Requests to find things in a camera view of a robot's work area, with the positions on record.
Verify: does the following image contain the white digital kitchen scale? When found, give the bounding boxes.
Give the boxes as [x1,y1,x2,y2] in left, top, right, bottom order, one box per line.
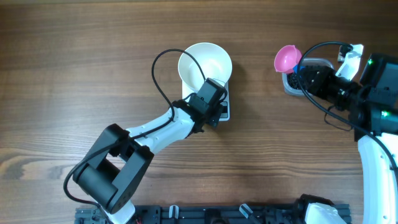
[182,82,231,122]

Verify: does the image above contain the white bowl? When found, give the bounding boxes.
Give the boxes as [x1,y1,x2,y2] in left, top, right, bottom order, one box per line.
[177,42,233,94]

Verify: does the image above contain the pink scoop blue handle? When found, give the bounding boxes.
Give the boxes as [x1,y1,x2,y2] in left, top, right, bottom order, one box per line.
[274,45,302,74]

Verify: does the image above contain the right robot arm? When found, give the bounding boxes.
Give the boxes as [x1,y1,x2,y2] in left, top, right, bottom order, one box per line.
[297,54,397,223]

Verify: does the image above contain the black beans in container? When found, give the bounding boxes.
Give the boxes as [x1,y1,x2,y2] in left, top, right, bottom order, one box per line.
[287,73,300,90]

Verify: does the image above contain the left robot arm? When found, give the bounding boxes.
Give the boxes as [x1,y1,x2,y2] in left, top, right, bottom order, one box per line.
[69,78,228,223]

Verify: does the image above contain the clear plastic bean container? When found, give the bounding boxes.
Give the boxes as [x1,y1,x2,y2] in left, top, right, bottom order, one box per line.
[282,58,334,96]

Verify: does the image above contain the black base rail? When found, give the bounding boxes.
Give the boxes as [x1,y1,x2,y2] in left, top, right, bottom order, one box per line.
[74,203,352,224]

